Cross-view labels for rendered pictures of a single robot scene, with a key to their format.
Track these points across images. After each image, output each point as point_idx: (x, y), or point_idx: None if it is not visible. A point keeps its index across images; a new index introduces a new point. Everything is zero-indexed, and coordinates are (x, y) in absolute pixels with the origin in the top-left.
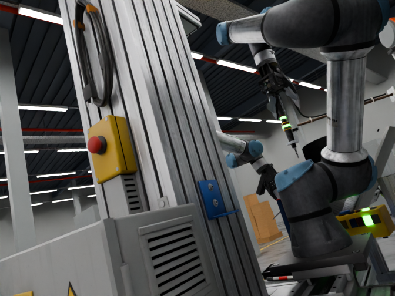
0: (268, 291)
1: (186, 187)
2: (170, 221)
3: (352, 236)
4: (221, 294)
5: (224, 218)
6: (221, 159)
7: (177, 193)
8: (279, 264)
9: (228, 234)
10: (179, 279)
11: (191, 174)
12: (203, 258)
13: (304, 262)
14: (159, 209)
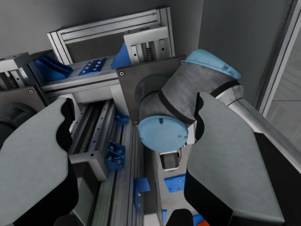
0: (105, 90)
1: (141, 219)
2: (160, 218)
3: (173, 67)
4: (140, 164)
5: (135, 178)
6: (126, 209)
7: (144, 221)
8: (139, 122)
9: (135, 170)
10: (159, 199)
11: (139, 224)
12: (156, 193)
13: None
14: (160, 225)
